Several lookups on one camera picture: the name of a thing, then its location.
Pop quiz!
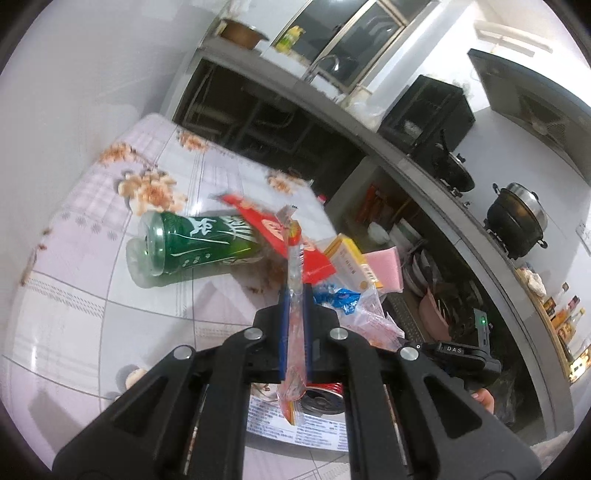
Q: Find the yellow white cardboard box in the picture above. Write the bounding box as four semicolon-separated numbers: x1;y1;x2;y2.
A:
323;233;384;296

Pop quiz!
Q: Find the black pot with metal lid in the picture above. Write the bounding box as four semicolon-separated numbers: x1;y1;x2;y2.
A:
485;182;550;259

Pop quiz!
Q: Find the red packet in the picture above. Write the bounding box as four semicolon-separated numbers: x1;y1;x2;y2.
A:
217;193;336;282

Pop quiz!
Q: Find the pink sponge cloth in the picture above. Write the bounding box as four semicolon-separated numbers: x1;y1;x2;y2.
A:
362;244;406;292

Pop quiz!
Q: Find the red drink can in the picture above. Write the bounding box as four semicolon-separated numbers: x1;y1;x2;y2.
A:
300;381;347;416

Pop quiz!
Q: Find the pink tub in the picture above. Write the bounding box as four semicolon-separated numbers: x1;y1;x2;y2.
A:
418;288;455;341

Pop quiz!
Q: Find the yellow green bottle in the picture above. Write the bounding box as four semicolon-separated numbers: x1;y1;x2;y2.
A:
274;25;305;55

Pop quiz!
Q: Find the clear red snack wrapper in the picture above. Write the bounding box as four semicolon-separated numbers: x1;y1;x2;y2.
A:
276;205;317;426

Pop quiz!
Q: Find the white printed leaflet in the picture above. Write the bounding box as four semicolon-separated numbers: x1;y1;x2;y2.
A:
247;394;349;453

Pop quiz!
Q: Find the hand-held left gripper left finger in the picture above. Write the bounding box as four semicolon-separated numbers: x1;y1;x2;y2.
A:
52;292;291;480

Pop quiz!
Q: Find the blue foil wrapper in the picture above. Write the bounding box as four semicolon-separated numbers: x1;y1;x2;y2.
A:
314;286;361;317

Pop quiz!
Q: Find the range hood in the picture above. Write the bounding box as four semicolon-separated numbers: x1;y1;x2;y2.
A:
467;48;591;162

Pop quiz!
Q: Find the row of condiment bottles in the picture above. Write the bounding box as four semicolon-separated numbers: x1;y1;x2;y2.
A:
544;282;588;335

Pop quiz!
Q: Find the person's right hand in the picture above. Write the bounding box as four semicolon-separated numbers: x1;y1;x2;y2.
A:
471;388;497;416

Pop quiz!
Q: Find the black wok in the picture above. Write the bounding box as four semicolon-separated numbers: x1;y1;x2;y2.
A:
427;138;476;193

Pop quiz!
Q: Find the metal faucet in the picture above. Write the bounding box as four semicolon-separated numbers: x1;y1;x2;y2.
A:
305;54;341;85

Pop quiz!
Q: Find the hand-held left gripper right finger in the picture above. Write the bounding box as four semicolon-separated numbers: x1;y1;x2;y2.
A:
302;288;543;480

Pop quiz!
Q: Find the floral tablecloth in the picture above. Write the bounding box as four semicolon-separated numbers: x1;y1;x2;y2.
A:
0;113;402;480

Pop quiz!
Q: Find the clear plastic bag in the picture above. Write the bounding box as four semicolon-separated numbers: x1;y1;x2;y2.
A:
318;281;404;352

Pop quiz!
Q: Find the black cabinet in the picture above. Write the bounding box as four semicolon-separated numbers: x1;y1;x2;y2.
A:
378;74;476;155

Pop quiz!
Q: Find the grey kitchen counter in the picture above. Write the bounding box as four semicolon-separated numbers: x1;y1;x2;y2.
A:
198;37;578;384

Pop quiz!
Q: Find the stack of bowls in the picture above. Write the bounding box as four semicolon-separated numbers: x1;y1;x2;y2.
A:
390;217;423;251

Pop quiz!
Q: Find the kitchen window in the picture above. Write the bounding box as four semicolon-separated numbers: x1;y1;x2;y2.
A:
272;0;439;93

